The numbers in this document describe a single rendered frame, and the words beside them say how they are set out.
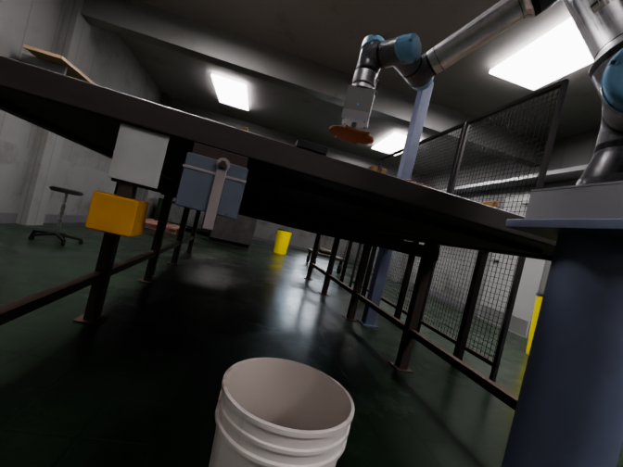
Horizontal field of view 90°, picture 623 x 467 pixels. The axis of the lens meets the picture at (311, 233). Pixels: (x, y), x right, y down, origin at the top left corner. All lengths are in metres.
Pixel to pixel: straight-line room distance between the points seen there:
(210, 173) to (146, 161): 0.14
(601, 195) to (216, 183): 0.78
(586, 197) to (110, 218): 0.98
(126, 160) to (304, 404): 0.74
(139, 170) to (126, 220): 0.12
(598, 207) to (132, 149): 0.96
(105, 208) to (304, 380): 0.64
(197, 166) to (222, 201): 0.09
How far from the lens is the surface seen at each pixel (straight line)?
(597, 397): 0.84
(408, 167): 3.15
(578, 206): 0.85
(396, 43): 1.07
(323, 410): 0.91
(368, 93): 1.06
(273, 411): 0.97
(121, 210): 0.77
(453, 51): 1.14
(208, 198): 0.73
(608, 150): 0.90
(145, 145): 0.79
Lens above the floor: 0.72
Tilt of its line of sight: level
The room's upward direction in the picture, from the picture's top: 14 degrees clockwise
